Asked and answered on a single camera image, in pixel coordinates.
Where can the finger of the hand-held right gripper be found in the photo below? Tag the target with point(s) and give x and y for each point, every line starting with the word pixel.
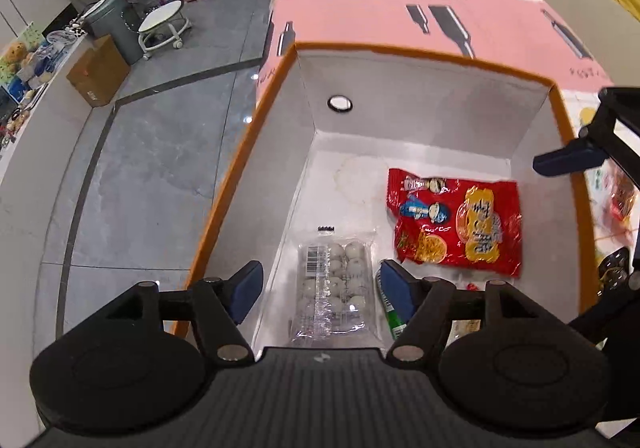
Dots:
pixel 620 273
pixel 565 161

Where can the grey trash can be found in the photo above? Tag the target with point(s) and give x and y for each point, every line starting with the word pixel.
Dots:
pixel 117 23

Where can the white marble cabinet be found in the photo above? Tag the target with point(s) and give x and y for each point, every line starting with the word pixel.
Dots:
pixel 30 178

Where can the teddy bear picture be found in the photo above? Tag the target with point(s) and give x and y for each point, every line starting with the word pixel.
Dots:
pixel 20 58

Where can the green sausage packet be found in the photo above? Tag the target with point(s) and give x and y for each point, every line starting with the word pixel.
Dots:
pixel 395 320

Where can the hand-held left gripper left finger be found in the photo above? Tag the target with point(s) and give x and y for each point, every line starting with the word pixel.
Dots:
pixel 245 290

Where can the row of small figurines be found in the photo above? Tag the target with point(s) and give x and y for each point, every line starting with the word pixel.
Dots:
pixel 12 121

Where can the clear packet of white balls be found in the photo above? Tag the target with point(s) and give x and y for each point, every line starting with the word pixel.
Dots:
pixel 335 285

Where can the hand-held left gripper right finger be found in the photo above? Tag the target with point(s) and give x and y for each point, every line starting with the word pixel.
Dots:
pixel 400 288

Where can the white rolling stool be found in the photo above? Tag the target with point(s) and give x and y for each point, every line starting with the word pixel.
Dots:
pixel 160 18

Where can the blue white porcelain set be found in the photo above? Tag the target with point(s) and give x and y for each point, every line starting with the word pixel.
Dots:
pixel 60 41

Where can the large red snack packet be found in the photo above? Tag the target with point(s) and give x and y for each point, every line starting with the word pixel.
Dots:
pixel 455 223

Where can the brown cardboard box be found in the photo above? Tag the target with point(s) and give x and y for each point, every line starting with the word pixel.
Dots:
pixel 97 71

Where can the orange cardboard box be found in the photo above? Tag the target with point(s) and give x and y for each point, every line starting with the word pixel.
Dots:
pixel 425 98

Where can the pink white printed tablecloth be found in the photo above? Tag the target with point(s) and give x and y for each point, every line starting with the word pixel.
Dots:
pixel 350 13

